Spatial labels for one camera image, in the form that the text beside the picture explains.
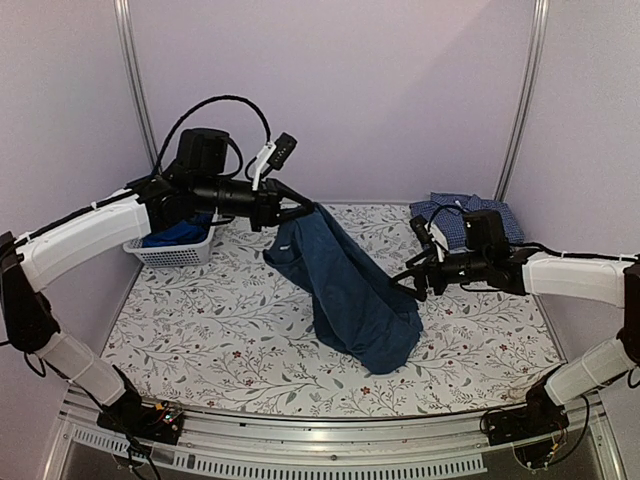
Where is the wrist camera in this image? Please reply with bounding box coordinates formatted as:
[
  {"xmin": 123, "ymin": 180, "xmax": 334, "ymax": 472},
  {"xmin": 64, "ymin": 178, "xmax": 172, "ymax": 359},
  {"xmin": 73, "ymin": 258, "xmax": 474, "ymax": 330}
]
[
  {"xmin": 251, "ymin": 132, "xmax": 298, "ymax": 191},
  {"xmin": 409, "ymin": 215, "xmax": 449, "ymax": 262}
]

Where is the folded blue checkered shirt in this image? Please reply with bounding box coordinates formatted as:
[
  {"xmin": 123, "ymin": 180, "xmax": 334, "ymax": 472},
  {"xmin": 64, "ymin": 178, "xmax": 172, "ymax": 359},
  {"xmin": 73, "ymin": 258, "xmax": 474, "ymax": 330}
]
[{"xmin": 409, "ymin": 192, "xmax": 525, "ymax": 250}]

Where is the bright blue garment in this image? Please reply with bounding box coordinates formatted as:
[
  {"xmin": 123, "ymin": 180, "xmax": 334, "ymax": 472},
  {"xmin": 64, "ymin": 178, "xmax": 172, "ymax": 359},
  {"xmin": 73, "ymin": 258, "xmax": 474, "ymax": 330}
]
[{"xmin": 142, "ymin": 214, "xmax": 212, "ymax": 248}]

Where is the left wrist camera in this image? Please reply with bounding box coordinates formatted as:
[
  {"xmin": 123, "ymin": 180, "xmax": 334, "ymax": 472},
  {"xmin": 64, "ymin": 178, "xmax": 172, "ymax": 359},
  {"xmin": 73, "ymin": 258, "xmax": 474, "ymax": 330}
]
[{"xmin": 251, "ymin": 132, "xmax": 298, "ymax": 191}]

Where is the aluminium frame post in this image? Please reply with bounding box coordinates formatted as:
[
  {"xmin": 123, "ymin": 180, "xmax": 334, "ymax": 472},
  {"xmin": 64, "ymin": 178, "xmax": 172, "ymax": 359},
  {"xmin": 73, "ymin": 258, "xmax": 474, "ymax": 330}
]
[
  {"xmin": 494, "ymin": 0, "xmax": 550, "ymax": 202},
  {"xmin": 113, "ymin": 0, "xmax": 158, "ymax": 168}
]

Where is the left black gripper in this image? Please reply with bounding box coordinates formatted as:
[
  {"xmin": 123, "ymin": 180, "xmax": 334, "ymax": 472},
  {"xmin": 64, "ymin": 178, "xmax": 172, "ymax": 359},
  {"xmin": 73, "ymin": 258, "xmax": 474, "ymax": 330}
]
[{"xmin": 193, "ymin": 175, "xmax": 315, "ymax": 231}]

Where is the white plastic laundry basket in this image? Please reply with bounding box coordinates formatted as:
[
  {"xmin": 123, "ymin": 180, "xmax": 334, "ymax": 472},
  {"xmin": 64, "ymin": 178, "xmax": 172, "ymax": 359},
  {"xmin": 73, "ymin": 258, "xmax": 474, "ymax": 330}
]
[{"xmin": 122, "ymin": 214, "xmax": 218, "ymax": 268}]

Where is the left aluminium frame post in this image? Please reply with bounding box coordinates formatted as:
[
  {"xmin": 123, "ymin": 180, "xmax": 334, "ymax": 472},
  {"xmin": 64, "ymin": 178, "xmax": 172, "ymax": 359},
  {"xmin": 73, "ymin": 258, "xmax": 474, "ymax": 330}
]
[{"xmin": 113, "ymin": 0, "xmax": 158, "ymax": 168}]

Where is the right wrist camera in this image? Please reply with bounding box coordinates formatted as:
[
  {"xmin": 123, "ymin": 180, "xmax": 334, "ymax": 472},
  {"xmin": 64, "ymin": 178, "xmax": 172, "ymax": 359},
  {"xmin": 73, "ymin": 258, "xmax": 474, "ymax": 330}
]
[{"xmin": 409, "ymin": 215, "xmax": 449, "ymax": 262}]

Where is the floral patterned table mat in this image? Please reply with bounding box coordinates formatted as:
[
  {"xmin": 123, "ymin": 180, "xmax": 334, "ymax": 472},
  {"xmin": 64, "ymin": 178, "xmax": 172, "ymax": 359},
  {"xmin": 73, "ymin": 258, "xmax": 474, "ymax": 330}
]
[{"xmin": 103, "ymin": 220, "xmax": 561, "ymax": 417}]

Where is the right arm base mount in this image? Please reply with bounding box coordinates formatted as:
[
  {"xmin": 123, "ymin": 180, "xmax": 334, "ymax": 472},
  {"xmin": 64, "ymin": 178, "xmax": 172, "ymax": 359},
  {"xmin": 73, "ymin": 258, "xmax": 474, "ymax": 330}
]
[{"xmin": 479, "ymin": 400, "xmax": 569, "ymax": 446}]

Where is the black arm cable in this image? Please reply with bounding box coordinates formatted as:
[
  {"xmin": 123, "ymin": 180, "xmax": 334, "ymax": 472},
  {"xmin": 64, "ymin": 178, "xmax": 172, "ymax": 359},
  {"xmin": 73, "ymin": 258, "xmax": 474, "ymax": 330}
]
[
  {"xmin": 424, "ymin": 202, "xmax": 471, "ymax": 234},
  {"xmin": 154, "ymin": 93, "xmax": 276, "ymax": 174}
]

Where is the dark teal t-shirt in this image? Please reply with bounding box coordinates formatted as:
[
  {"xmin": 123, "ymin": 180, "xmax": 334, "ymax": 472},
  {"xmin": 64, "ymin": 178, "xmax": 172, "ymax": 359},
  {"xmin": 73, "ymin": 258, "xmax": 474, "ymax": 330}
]
[{"xmin": 263, "ymin": 204, "xmax": 423, "ymax": 375}]

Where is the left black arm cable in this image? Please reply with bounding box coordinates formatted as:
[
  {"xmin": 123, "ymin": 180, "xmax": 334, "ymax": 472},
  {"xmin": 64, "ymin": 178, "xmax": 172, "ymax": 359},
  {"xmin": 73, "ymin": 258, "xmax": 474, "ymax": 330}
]
[{"xmin": 154, "ymin": 93, "xmax": 276, "ymax": 174}]

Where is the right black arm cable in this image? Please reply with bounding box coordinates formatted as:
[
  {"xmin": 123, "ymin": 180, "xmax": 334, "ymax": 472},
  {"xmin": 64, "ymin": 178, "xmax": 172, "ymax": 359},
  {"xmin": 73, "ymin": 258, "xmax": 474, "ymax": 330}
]
[{"xmin": 424, "ymin": 202, "xmax": 471, "ymax": 234}]

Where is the right aluminium frame post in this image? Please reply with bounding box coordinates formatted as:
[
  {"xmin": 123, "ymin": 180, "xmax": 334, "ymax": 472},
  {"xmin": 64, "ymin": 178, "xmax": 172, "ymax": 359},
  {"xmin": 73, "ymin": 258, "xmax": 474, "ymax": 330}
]
[{"xmin": 494, "ymin": 0, "xmax": 550, "ymax": 202}]

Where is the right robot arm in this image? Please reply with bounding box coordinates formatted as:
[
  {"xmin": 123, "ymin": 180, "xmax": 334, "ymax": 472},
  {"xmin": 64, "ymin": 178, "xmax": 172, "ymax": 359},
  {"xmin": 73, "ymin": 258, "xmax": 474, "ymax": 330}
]
[{"xmin": 391, "ymin": 210, "xmax": 639, "ymax": 436}]

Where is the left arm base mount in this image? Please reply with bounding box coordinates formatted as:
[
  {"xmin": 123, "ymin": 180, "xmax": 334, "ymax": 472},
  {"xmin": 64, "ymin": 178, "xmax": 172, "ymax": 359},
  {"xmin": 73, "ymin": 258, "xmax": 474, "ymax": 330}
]
[{"xmin": 97, "ymin": 400, "xmax": 184, "ymax": 445}]

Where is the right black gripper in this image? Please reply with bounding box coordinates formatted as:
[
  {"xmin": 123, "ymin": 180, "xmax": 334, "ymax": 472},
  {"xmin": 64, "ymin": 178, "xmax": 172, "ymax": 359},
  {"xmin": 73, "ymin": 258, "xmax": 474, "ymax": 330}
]
[{"xmin": 389, "ymin": 244, "xmax": 490, "ymax": 301}]

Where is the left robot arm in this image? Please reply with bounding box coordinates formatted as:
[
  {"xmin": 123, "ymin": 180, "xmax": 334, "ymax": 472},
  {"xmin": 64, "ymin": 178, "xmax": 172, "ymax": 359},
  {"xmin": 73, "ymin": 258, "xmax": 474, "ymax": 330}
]
[{"xmin": 1, "ymin": 128, "xmax": 313, "ymax": 434}]

